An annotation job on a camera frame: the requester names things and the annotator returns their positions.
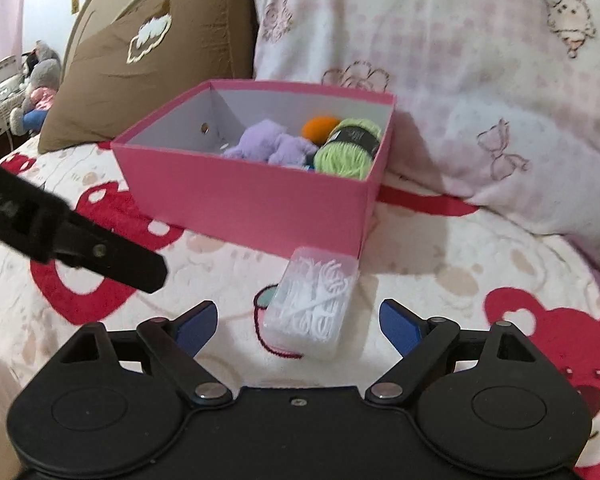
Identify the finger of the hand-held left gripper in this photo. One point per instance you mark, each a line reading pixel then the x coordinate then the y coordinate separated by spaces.
pixel 120 257

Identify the bear printed blanket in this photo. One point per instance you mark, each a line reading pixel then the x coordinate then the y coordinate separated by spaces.
pixel 455 280

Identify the green yarn ball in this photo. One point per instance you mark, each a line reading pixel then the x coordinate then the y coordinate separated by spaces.
pixel 342 157

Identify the purple plush toy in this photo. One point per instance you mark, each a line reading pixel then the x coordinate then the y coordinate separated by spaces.
pixel 270 142

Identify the grey plush toy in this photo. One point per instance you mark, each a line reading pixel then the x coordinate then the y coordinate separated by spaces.
pixel 45 75

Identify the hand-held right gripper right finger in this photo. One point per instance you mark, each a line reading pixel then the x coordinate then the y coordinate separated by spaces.
pixel 399 327

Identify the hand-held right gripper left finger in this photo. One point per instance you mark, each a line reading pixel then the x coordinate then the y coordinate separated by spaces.
pixel 197 329

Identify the pink curtain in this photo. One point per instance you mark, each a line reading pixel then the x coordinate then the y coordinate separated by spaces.
pixel 10 5

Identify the pink cardboard box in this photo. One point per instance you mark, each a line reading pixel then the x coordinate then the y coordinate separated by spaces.
pixel 250 200

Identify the clear floss pick box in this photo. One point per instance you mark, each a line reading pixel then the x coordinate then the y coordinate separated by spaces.
pixel 310 300

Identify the brown embroidered pillow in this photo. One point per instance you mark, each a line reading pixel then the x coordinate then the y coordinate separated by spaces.
pixel 180 75

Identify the orange ball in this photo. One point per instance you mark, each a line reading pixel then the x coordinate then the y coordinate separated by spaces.
pixel 317 127

